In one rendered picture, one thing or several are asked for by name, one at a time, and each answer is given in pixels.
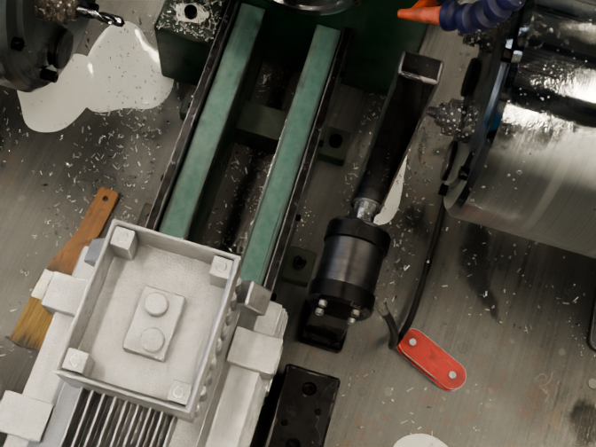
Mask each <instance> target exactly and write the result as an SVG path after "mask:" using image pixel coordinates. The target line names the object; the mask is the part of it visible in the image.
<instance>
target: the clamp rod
mask: <svg viewBox="0 0 596 447"><path fill-rule="evenodd" d="M361 201H363V200H359V201H358V205H357V208H356V209H355V210H354V213H353V217H358V218H362V219H365V220H368V221H370V222H373V221H374V217H375V214H376V211H377V208H376V211H375V213H374V212H372V211H371V210H370V209H371V206H372V204H373V203H371V202H369V201H367V202H369V205H368V208H360V203H361Z"/></svg>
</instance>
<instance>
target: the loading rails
mask: <svg viewBox="0 0 596 447"><path fill-rule="evenodd" d="M239 2H240V0H230V1H229V3H228V5H227V8H226V10H225V13H224V16H223V19H222V22H221V24H220V27H219V29H218V31H217V34H216V35H214V39H213V40H214V43H213V45H212V48H211V51H210V53H209V55H208V59H207V62H206V65H205V67H204V69H203V72H202V75H201V77H200V81H199V83H198V86H197V88H195V87H192V86H189V88H188V90H187V92H186V94H185V97H184V101H183V104H182V105H181V108H180V110H179V116H180V119H181V120H183V121H184V124H183V126H182V128H181V131H180V134H179V136H178V139H177V142H176V145H175V148H174V150H173V153H172V155H171V157H170V160H169V164H168V166H167V169H166V171H165V174H164V175H162V176H161V185H160V188H159V191H158V193H157V195H156V198H155V201H154V203H153V204H150V203H145V204H144V206H143V209H142V211H141V214H140V217H139V218H138V221H137V226H140V227H144V228H146V229H150V230H153V231H158V232H161V233H164V234H168V235H170V236H173V237H177V238H180V239H185V240H188V241H191V242H194V243H197V244H200V243H201V240H202V237H203V234H204V231H205V229H206V226H207V224H208V219H209V217H210V214H211V211H212V208H213V206H214V203H215V201H216V196H217V194H218V191H219V188H220V185H221V183H222V180H223V178H224V173H225V170H226V168H227V165H228V162H229V159H230V157H231V153H232V150H233V147H234V145H235V143H236V144H239V145H244V146H247V147H251V148H254V149H256V150H260V151H263V152H266V153H272V154H275V155H274V158H273V161H272V164H271V168H270V171H269V174H268V176H267V179H266V182H265V185H264V188H263V193H262V196H261V198H260V201H259V204H258V207H257V210H256V212H255V217H254V220H253V222H252V225H251V229H250V232H249V234H248V237H247V242H246V245H245V247H244V250H243V253H242V256H241V269H240V275H239V277H240V278H241V280H253V281H255V282H256V283H258V284H260V285H261V286H264V287H265V288H267V289H269V290H270V291H271V292H272V294H271V299H270V301H272V302H275V301H276V299H277V296H278V295H277V294H276V293H277V291H278V285H279V282H280V280H282V281H285V282H287V283H291V284H294V285H297V286H302V287H308V286H309V283H310V278H311V275H312V272H313V269H314V266H315V262H316V260H317V256H318V254H317V253H316V252H312V251H309V250H307V249H303V248H300V247H295V246H291V244H292V241H293V238H294V233H295V230H296V227H297V224H298V222H300V220H301V217H302V215H301V212H302V207H303V203H304V201H305V198H306V195H307V191H308V189H309V186H310V180H311V178H312V175H313V171H314V168H315V166H316V163H317V159H319V160H321V161H326V162H329V163H332V164H335V165H339V166H343V165H344V162H345V160H346V157H347V153H348V150H349V145H350V141H351V138H352V133H351V132H347V131H345V130H341V129H336V128H333V127H330V126H327V125H328V122H329V119H330V116H331V113H332V111H333V105H334V102H335V100H336V96H337V93H338V90H339V87H340V84H341V78H344V75H345V71H343V69H344V66H345V62H346V58H347V54H348V50H349V44H350V40H351V36H352V32H353V28H351V27H344V29H343V32H341V31H340V30H337V29H333V28H330V27H325V26H321V25H318V24H317V26H316V29H315V33H314V35H313V38H312V41H311V44H310V48H309V51H308V54H307V57H306V59H305V62H304V65H303V68H302V73H301V76H300V79H299V82H298V84H297V87H296V90H295V93H294V97H293V100H292V103H291V105H290V108H289V112H285V111H282V110H278V109H276V108H272V107H269V106H264V105H261V104H257V103H255V102H251V101H250V99H251V96H252V93H253V90H254V87H255V84H256V81H257V78H258V75H259V73H260V70H261V67H262V64H263V48H264V34H265V20H266V10H265V9H263V8H259V7H256V6H253V5H250V4H244V3H241V5H240V7H239ZM277 393H278V387H277V386H273V385H271V388H270V392H269V394H268V396H265V397H264V399H263V405H262V408H261V411H260V414H259V417H258V422H262V423H264V424H268V422H269V420H270V417H271V412H272V408H273V405H274V403H275V399H276V396H277Z"/></svg>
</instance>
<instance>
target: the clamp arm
mask: <svg viewBox="0 0 596 447"><path fill-rule="evenodd" d="M442 72H443V62H442V61H441V60H439V59H433V58H430V57H427V56H424V55H420V54H418V53H414V52H411V51H403V52H402V54H401V57H400V59H399V62H398V65H397V68H396V71H395V74H394V77H393V80H392V83H391V85H390V87H389V90H388V95H387V97H386V100H385V103H384V106H383V107H382V110H381V113H380V118H379V120H378V123H377V126H376V128H375V131H374V133H373V136H372V141H371V143H370V145H369V148H368V151H367V154H366V156H365V161H364V164H363V166H362V168H361V171H360V174H359V177H358V180H357V183H356V186H355V189H354V191H353V195H352V198H351V202H350V206H351V207H353V208H354V209H356V208H357V205H358V201H359V200H363V201H361V203H360V208H368V205H369V202H371V203H373V204H372V206H371V209H370V210H371V211H372V212H374V213H375V211H376V208H377V211H376V214H375V216H376V215H378V214H379V213H380V212H381V210H382V208H383V206H384V204H385V201H386V199H387V197H388V195H389V192H390V190H391V188H392V186H393V184H394V182H395V180H396V177H397V175H398V172H399V170H400V168H401V167H402V165H403V162H404V159H405V157H406V155H407V153H408V151H409V149H410V147H411V145H412V141H413V139H414V138H415V136H416V134H417V131H418V129H419V127H420V124H421V122H422V120H423V118H424V116H425V114H426V111H427V109H428V107H429V105H430V102H431V100H432V98H433V96H434V95H435V91H436V89H437V87H438V85H439V82H440V80H441V76H442ZM367 201H369V202H367ZM376 206H377V207H376Z"/></svg>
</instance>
